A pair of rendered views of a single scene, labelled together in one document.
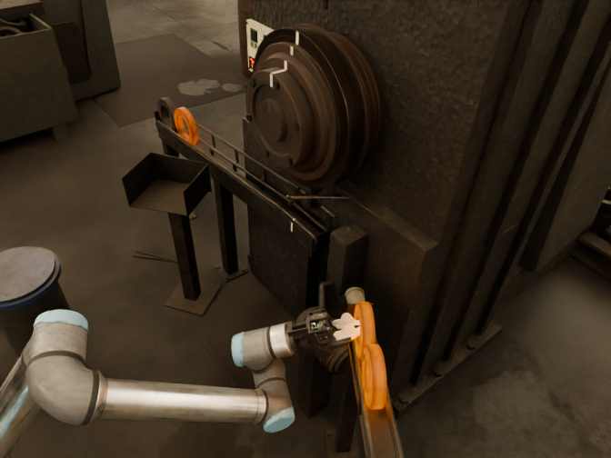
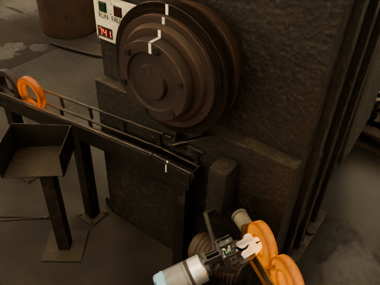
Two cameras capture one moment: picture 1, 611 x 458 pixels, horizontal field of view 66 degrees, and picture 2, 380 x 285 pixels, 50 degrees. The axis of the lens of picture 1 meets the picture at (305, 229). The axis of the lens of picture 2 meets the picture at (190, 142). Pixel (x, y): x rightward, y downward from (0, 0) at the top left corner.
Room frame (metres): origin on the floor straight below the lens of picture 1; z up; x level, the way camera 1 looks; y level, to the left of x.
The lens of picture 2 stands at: (0.09, 0.31, 1.80)
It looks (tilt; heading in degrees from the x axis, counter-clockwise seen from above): 39 degrees down; 343
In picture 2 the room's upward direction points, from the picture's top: 3 degrees clockwise
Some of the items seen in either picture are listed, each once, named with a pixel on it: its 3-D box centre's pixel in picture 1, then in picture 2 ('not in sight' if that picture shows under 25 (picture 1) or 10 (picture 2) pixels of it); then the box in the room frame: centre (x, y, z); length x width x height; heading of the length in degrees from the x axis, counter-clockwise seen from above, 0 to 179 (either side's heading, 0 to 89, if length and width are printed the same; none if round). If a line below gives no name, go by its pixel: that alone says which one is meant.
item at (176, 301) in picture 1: (178, 239); (49, 198); (1.54, 0.55, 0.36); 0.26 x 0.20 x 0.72; 74
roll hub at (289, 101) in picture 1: (277, 119); (154, 80); (1.24, 0.09, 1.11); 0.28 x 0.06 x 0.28; 39
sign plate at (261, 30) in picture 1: (269, 56); (120, 24); (1.63, 0.15, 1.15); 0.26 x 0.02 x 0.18; 39
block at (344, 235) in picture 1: (346, 259); (221, 186); (1.13, -0.14, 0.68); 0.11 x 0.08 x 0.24; 129
